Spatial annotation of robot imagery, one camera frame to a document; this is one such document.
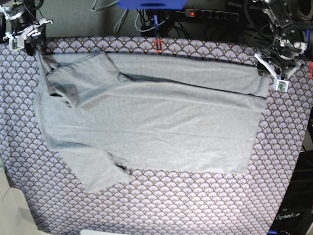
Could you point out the grey T-shirt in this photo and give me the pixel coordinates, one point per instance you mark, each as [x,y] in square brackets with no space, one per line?
[104,113]

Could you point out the black power strip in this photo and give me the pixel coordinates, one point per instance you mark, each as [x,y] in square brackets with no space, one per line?
[211,14]

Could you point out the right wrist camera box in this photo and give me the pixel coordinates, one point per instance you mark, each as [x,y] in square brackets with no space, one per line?
[16,43]

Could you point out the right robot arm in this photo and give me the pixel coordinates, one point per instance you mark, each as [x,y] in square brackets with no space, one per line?
[20,27]

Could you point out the fan-patterned purple tablecloth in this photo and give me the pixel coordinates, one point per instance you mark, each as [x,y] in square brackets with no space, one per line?
[154,202]

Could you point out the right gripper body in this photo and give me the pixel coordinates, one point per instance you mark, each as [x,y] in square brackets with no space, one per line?
[33,28]

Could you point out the blue clamp handle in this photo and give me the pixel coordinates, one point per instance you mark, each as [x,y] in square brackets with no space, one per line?
[155,18]

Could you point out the blue post right edge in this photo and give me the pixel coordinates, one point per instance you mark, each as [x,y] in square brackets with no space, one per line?
[308,39]

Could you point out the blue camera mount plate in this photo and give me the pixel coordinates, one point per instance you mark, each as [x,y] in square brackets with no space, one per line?
[152,4]

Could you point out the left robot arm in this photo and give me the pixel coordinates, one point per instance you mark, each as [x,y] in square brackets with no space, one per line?
[287,43]

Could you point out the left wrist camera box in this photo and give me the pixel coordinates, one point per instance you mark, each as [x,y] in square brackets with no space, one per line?
[281,85]

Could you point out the red table clamp centre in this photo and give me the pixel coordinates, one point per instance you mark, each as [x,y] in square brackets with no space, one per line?
[158,45]

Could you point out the black OpenArm box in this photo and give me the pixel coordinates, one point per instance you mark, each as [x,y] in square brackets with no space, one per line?
[295,215]

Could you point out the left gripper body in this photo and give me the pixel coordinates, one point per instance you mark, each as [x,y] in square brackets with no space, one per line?
[276,66]

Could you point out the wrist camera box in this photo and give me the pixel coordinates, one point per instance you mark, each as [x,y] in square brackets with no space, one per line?
[281,85]
[16,43]

